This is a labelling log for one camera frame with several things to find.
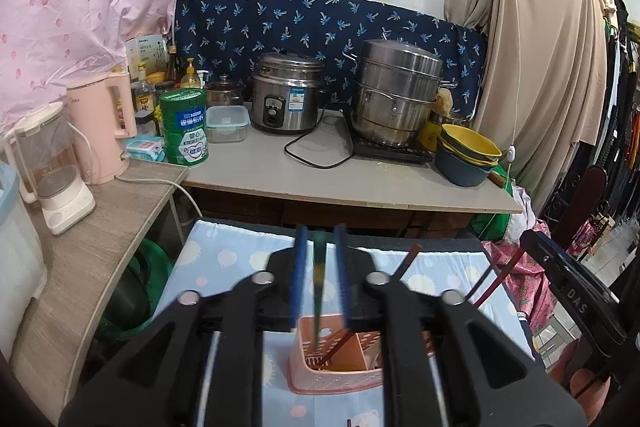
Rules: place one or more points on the green chopstick gold band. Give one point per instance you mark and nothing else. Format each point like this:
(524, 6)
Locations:
(317, 287)

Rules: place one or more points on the white plastic bin blue rim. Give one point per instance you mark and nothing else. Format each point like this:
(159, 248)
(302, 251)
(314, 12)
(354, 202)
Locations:
(17, 232)

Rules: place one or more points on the green bag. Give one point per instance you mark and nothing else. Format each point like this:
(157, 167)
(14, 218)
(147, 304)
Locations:
(492, 217)

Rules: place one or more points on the clear food container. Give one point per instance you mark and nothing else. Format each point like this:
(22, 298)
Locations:
(227, 124)

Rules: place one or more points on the hanging clothes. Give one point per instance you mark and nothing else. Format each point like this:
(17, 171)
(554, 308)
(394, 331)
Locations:
(625, 107)

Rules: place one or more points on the green plastic bucket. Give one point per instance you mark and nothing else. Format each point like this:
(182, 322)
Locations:
(145, 287)

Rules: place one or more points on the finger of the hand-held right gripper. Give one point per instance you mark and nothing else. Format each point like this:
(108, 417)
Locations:
(545, 254)

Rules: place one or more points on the yellow pump bottle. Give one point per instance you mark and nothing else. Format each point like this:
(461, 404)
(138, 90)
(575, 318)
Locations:
(190, 77)

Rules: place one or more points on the blue printed blanket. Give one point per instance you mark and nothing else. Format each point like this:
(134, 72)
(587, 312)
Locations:
(225, 257)

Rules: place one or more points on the green milk powder can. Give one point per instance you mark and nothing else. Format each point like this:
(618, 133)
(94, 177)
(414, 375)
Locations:
(185, 127)

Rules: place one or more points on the steel steamer pot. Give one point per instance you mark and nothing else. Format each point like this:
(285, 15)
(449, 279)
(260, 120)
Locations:
(397, 97)

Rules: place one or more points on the yellow bowl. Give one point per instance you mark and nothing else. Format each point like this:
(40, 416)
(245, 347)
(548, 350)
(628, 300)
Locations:
(472, 144)

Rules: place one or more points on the dark sauce bottle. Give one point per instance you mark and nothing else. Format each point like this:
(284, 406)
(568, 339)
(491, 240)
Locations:
(173, 67)

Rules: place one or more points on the brown loofah sponge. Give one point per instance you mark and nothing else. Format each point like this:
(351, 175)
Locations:
(443, 102)

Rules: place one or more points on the beige curtain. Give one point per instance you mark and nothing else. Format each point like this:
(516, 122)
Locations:
(540, 57)

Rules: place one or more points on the navy printed cloth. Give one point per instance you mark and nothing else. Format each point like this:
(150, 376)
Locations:
(310, 27)

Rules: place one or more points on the blue wet wipes pack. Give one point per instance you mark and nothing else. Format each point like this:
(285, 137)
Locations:
(145, 149)

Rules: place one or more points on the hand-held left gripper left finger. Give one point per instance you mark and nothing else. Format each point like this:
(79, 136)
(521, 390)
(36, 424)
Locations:
(299, 277)

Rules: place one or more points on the pink patterned cloth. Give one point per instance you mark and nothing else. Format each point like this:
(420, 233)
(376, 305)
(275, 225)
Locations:
(520, 287)

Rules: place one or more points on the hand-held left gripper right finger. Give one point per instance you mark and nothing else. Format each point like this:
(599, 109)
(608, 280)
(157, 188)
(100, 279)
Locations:
(341, 277)

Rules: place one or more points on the black induction cooktop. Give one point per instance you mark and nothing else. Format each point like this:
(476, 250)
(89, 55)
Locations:
(390, 152)

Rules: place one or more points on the dark wooden chair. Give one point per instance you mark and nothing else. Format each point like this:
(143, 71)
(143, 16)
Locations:
(592, 192)

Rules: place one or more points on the white carton box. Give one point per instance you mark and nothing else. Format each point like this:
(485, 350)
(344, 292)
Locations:
(147, 54)

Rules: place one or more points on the white glass blender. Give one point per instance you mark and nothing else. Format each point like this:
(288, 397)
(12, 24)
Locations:
(55, 177)

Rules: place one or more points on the grey side table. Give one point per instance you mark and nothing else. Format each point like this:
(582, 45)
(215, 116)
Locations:
(350, 184)

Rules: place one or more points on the pink electric kettle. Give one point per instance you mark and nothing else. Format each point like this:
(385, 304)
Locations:
(100, 127)

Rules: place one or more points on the pink perforated utensil holder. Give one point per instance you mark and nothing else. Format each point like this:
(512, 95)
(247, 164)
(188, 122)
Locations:
(325, 377)

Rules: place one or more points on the steel rice cooker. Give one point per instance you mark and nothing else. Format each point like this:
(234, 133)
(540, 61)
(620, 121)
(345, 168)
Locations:
(285, 97)

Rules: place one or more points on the wooden shelf board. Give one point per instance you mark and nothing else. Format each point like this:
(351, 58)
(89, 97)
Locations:
(85, 267)

